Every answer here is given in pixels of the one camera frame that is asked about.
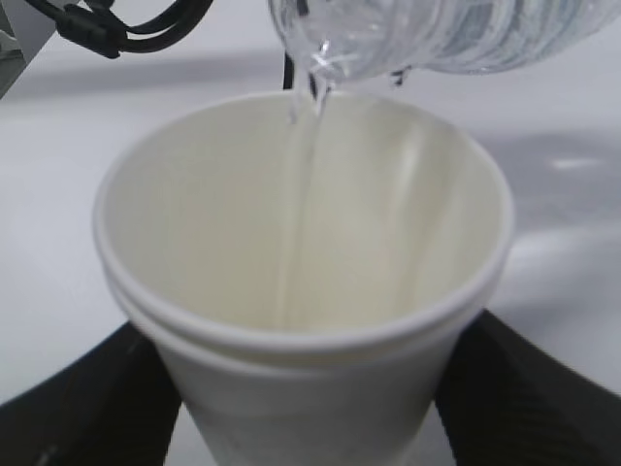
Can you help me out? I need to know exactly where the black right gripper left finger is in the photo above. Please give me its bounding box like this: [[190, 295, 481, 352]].
[[1, 323, 181, 466]]

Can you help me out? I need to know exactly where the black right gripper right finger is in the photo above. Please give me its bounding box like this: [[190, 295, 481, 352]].
[[435, 311, 620, 465]]

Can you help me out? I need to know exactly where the white paper cup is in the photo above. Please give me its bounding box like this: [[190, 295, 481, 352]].
[[93, 91, 515, 465]]

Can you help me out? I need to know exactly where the clear green-label water bottle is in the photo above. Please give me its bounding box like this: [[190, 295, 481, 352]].
[[268, 0, 620, 128]]

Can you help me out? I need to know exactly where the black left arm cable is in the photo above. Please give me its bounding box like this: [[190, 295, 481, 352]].
[[28, 0, 214, 60]]

